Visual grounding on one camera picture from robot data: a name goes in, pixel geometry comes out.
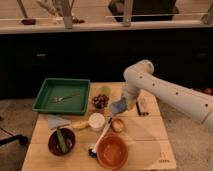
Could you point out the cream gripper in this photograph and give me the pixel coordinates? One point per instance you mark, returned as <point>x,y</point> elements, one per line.
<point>130,96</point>

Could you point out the blue sponge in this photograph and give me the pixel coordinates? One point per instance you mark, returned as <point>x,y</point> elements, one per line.
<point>118,106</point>

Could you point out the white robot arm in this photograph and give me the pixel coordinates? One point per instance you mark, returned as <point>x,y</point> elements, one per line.
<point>195,104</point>

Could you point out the green plastic tray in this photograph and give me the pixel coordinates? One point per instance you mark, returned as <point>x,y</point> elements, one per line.
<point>60,87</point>

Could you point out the black brown eraser block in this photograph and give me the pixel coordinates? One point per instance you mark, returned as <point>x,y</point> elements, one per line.
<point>141,108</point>

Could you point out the green lime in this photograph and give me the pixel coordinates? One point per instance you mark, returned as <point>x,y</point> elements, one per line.
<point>106,90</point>

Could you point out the purple grapes bunch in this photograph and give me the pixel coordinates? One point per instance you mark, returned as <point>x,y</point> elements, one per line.
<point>100,101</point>

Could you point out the red apple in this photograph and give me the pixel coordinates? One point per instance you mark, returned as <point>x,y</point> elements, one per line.
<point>117,125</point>

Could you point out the white cup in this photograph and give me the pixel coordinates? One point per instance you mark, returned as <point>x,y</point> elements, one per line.
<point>96,121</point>

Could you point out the yellow banana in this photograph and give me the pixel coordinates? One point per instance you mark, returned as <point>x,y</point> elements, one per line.
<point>79,125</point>

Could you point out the orange bowl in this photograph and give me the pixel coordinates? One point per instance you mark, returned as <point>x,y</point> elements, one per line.
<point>112,152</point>

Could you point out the white dish brush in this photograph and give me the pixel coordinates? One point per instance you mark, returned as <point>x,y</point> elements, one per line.
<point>93,151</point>

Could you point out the metal fork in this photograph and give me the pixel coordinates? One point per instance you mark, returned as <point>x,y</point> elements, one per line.
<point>59,99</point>

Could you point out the grey cloth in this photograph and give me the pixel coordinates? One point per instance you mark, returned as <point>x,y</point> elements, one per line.
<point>56,122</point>

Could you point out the green cucumber piece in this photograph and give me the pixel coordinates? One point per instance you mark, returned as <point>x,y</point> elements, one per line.
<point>61,141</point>

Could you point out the dark brown bowl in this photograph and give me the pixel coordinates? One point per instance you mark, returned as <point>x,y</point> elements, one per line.
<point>53,143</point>

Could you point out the black chair base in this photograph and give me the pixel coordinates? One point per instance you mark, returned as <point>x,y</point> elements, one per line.
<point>23,140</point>

